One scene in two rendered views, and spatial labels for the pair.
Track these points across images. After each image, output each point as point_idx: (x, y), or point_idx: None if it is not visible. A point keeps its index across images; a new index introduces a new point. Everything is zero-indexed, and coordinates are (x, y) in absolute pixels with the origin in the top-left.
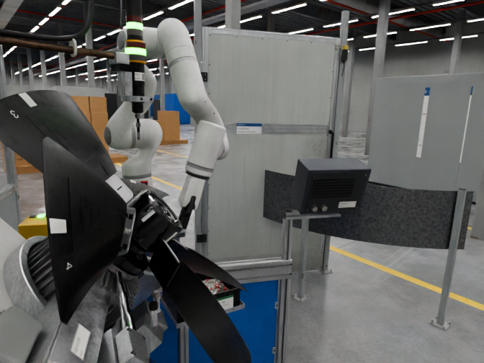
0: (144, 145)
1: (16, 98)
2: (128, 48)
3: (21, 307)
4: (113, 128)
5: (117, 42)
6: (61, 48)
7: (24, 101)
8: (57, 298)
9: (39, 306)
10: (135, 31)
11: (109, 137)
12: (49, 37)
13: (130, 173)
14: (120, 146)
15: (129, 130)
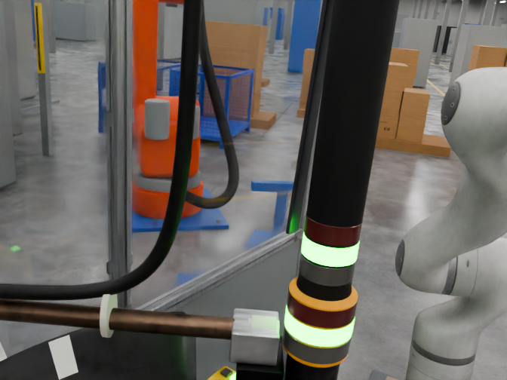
0: (473, 297)
1: (38, 355)
2: (287, 314)
3: None
4: (410, 252)
5: (441, 106)
6: (68, 322)
7: (53, 362)
8: None
9: None
10: (314, 272)
11: (399, 265)
12: (38, 295)
13: (424, 345)
14: (417, 289)
15: (441, 268)
